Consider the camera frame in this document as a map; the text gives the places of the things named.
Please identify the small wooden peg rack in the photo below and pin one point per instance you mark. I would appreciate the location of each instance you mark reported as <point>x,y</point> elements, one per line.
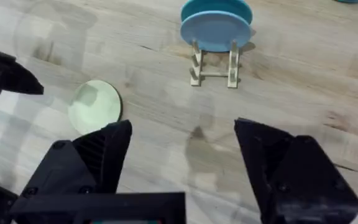
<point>233,70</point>

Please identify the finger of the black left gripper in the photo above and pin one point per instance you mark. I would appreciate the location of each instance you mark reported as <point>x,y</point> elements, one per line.
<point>2,73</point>

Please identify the blue plate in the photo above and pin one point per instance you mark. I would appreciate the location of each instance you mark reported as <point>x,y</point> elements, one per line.
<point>215,31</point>

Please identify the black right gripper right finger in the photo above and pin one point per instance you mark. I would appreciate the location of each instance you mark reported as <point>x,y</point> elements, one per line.
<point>297,180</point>

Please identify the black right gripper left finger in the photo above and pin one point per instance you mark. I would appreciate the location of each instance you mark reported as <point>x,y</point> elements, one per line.
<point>73,168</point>

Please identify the teal plate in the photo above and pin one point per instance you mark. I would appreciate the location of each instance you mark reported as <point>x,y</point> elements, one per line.
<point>350,1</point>
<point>216,5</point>

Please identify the pale green plate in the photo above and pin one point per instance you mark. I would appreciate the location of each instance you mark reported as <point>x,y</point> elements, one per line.
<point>93,107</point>

